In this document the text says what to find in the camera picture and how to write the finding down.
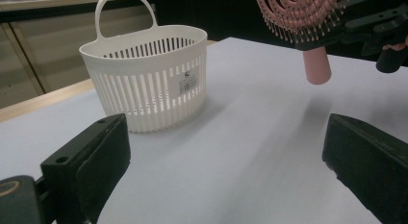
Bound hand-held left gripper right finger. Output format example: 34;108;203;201
321;112;408;224

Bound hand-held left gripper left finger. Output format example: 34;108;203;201
40;112;132;224

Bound pink hairbrush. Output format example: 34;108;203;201
253;0;349;86

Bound white slotted plastic basket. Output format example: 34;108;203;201
78;0;209;134

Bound black curtain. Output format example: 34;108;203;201
153;0;408;63

